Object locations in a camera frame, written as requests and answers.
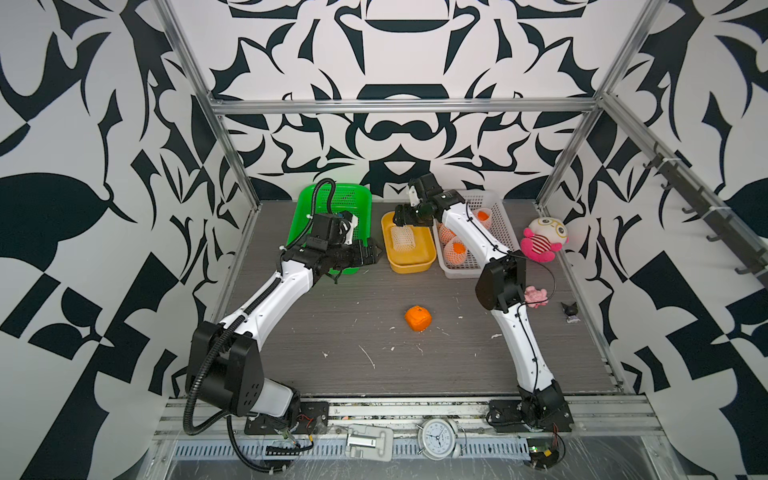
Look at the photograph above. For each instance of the netted orange front left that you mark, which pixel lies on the netted orange front left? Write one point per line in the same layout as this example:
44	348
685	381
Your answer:
455	253

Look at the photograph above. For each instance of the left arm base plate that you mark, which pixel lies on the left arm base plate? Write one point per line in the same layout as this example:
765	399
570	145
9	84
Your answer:
303	418

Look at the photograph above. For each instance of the small black toy figure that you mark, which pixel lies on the small black toy figure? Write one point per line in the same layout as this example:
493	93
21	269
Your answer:
571	311

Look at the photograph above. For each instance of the pink white plush toy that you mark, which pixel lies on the pink white plush toy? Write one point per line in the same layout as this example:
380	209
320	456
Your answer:
543	238

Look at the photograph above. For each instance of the white analog clock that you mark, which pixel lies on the white analog clock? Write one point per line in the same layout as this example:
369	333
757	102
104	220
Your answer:
438	439

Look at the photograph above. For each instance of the black hook rail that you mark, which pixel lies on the black hook rail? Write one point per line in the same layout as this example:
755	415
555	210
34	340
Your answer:
726	225

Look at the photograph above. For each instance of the netted orange back right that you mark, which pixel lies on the netted orange back right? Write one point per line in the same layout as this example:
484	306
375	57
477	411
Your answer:
484	216

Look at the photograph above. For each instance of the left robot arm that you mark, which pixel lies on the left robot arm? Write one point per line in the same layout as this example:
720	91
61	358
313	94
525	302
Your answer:
225	368

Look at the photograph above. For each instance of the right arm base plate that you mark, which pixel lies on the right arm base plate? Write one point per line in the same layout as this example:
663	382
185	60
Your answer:
516	416

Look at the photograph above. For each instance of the green plastic basket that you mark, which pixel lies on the green plastic basket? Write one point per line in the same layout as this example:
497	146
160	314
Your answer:
325	198

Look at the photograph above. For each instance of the orange toy fruit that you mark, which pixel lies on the orange toy fruit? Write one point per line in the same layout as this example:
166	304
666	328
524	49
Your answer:
418	318

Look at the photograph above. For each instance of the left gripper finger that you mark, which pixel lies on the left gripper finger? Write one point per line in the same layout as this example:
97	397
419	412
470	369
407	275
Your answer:
367	245
368	256

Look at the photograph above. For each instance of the white perforated plastic basket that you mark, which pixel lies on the white perforated plastic basket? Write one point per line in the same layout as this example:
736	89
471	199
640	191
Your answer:
500	232

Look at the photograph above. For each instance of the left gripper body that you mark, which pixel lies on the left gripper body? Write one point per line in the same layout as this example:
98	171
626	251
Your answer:
345	257

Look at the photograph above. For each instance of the white foam net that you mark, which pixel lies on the white foam net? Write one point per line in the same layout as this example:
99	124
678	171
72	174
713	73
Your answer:
403	238

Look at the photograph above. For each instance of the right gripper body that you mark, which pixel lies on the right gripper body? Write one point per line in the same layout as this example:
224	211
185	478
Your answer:
415	214

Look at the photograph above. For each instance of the yellow plastic tray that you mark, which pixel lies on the yellow plastic tray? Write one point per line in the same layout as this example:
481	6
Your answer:
415	261

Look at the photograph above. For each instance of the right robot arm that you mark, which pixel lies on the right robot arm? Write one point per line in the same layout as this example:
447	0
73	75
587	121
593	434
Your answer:
500	290

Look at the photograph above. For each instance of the small pink plush toy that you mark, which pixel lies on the small pink plush toy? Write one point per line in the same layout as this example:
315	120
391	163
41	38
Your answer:
535	297

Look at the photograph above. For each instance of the small green circuit board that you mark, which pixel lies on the small green circuit board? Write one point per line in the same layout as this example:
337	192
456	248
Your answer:
543	454

